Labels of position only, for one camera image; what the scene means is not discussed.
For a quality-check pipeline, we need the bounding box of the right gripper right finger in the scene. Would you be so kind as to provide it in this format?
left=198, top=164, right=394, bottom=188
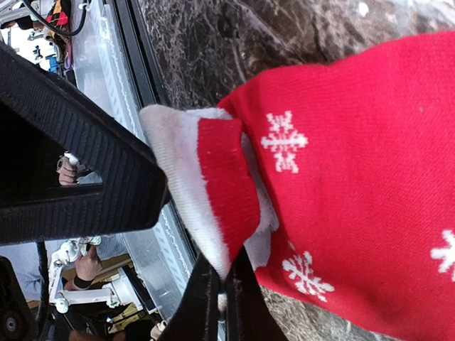
left=225, top=248, right=287, bottom=341

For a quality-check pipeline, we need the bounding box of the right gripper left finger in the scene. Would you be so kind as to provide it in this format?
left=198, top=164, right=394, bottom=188
left=166, top=254, right=220, bottom=341

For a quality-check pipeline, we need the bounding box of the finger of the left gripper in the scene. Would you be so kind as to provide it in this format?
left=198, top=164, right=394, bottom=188
left=0, top=40, right=170, bottom=246

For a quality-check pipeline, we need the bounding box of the red and beige sock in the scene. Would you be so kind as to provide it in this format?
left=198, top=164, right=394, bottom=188
left=139, top=31, right=454, bottom=340

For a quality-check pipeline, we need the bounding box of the person in background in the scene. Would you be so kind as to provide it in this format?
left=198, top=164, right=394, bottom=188
left=0, top=151, right=129, bottom=341

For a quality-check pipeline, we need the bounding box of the white slotted cable duct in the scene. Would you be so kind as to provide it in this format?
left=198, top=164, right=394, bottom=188
left=73, top=1, right=196, bottom=319

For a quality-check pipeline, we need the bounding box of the black front rail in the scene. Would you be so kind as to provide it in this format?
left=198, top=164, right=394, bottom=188
left=113, top=0, right=200, bottom=256

